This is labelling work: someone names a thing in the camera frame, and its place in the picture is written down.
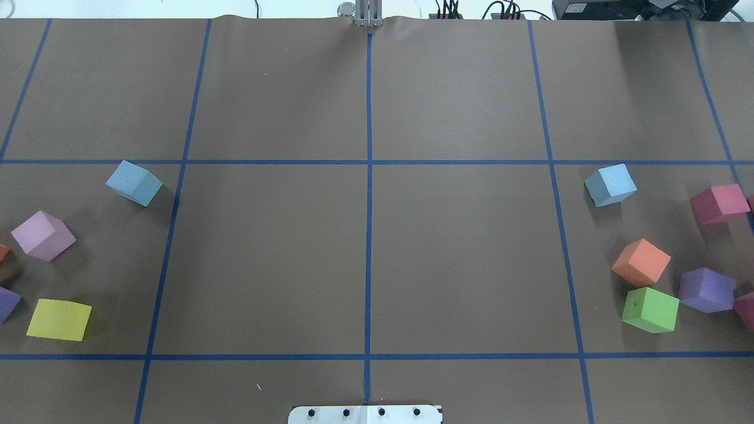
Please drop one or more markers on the light blue foam block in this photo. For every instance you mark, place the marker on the light blue foam block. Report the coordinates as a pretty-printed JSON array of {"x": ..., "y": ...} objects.
[
  {"x": 610, "y": 185},
  {"x": 134, "y": 183}
]

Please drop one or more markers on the orange foam block right side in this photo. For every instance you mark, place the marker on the orange foam block right side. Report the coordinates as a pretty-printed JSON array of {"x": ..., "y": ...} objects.
[{"x": 641, "y": 264}]

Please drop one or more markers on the orange foam block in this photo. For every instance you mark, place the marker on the orange foam block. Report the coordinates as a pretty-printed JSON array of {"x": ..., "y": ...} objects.
[
  {"x": 4, "y": 251},
  {"x": 641, "y": 264}
]

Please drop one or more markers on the green foam block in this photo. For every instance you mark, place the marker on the green foam block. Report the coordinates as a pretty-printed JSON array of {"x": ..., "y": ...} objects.
[{"x": 650, "y": 310}]

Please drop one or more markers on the yellow foam block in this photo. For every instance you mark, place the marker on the yellow foam block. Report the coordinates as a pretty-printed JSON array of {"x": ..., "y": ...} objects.
[{"x": 59, "y": 320}]

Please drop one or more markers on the purple foam block right side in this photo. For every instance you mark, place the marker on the purple foam block right side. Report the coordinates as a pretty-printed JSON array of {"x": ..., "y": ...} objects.
[{"x": 706, "y": 290}]

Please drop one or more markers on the purple foam block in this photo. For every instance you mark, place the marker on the purple foam block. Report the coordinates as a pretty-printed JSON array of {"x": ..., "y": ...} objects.
[
  {"x": 9, "y": 301},
  {"x": 706, "y": 290}
]

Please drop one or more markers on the black monitor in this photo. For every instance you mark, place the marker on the black monitor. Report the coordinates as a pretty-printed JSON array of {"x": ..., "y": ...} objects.
[{"x": 712, "y": 11}]

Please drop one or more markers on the pink foam block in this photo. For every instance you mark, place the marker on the pink foam block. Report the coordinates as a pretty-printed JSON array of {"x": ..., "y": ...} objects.
[{"x": 43, "y": 236}]

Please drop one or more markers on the crimson foam block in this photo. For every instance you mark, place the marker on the crimson foam block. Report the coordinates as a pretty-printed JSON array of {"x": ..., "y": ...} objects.
[
  {"x": 743, "y": 307},
  {"x": 720, "y": 204}
]

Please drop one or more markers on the orange foam block left side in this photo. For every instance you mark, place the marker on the orange foam block left side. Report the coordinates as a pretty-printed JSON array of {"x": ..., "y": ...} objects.
[{"x": 4, "y": 251}]

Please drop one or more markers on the purple foam block left side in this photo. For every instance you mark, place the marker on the purple foam block left side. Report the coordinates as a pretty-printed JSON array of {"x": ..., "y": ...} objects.
[{"x": 9, "y": 301}]

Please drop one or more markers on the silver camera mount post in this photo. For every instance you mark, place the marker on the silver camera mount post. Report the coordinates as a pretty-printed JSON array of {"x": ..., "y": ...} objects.
[{"x": 365, "y": 13}]

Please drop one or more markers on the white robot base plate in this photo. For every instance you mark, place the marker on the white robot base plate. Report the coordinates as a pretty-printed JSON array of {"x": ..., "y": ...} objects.
[{"x": 367, "y": 414}]

